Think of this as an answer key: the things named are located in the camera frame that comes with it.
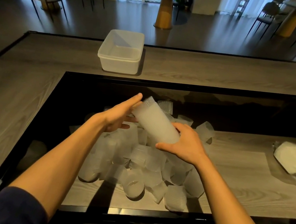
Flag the person's right hand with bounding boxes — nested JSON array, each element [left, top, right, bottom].
[[153, 120, 213, 168]]

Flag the person's left hand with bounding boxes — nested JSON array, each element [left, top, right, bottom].
[[95, 87, 144, 138]]

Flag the nested frosted cup stack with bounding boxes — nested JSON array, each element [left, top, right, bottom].
[[127, 94, 186, 152]]

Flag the person's left forearm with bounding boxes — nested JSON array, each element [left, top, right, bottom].
[[5, 102, 108, 224]]

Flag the person's right forearm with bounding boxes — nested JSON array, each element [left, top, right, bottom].
[[185, 153, 296, 224]]

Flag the pile of loose frosted cups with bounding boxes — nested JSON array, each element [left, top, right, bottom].
[[73, 88, 220, 217]]

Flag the white plastic storage container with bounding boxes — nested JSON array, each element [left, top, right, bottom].
[[95, 27, 146, 76]]

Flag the round table with gold base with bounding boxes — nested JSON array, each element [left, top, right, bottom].
[[142, 0, 189, 33]]

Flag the dark blue sleeve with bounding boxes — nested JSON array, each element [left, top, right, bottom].
[[0, 184, 53, 224]]

